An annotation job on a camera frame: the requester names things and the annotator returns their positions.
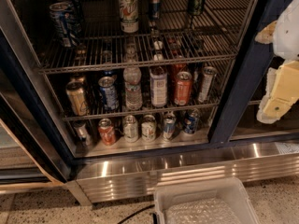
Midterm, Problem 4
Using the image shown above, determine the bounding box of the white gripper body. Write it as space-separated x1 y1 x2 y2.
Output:
256 68 277 124

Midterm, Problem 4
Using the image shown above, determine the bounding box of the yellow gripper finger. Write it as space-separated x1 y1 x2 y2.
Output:
255 21 277 44
263 61 299 119

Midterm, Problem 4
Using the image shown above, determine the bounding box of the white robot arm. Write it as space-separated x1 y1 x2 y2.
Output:
255 0 299 124

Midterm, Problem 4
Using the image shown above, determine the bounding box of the slim silver red can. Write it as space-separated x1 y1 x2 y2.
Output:
198 66 217 103

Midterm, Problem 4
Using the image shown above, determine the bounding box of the blue can bottom right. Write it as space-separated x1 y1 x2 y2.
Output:
183 108 199 134

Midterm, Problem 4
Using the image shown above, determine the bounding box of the orange soda can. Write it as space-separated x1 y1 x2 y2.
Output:
174 71 192 105

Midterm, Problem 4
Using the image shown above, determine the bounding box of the blue silver can bottom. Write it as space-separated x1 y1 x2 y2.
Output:
163 112 176 140

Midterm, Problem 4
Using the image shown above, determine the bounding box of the slim blue tall can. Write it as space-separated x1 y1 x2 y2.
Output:
149 0 161 20

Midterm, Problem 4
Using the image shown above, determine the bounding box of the white green can bottom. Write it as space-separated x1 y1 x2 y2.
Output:
141 115 156 142

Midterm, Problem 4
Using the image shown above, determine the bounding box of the stainless steel fridge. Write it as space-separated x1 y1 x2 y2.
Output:
0 0 298 204

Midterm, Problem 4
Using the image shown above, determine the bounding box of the white can bottom shelf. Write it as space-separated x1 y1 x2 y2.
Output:
122 115 138 143

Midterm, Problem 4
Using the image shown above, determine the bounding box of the white green soda can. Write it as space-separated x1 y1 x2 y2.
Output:
119 0 138 34

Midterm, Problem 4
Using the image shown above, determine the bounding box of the red can bottom shelf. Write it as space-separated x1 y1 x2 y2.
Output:
98 119 116 146

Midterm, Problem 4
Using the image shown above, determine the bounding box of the blue can middle shelf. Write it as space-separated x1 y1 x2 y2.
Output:
98 77 119 111

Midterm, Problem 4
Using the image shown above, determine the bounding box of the silver can bottom left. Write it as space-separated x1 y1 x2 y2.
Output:
73 120 93 146

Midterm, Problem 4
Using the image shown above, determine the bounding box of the middle blue pepsi can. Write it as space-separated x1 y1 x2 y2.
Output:
55 0 82 35

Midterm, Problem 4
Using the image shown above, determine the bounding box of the blue pepsi can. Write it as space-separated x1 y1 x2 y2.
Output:
50 2 79 48
55 0 82 35

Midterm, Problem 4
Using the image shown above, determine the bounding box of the gold soda can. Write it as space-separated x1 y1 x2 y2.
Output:
65 81 89 116

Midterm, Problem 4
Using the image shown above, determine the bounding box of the front blue pepsi can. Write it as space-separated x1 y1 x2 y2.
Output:
50 2 79 48

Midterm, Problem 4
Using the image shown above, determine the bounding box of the open fridge door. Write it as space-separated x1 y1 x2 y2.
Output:
0 32 70 193

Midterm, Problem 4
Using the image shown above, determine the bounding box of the clear plastic bin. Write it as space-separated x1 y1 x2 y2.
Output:
154 177 260 224

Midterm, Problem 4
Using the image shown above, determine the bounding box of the bubble wrap sheet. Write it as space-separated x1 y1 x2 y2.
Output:
165 198 241 224

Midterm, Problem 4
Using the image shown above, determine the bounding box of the clear plastic water bottle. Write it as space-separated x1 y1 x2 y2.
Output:
122 54 144 111

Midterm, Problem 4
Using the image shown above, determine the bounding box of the top wire fridge shelf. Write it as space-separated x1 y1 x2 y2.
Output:
40 0 250 74

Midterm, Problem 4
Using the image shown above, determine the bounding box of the wire fridge shelf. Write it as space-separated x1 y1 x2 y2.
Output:
40 0 250 74
64 60 232 121

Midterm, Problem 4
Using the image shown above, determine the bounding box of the black cable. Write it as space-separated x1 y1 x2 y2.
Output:
116 204 156 224

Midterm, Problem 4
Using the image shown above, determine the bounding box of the middle wire fridge shelf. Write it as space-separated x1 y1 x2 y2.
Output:
64 60 232 121

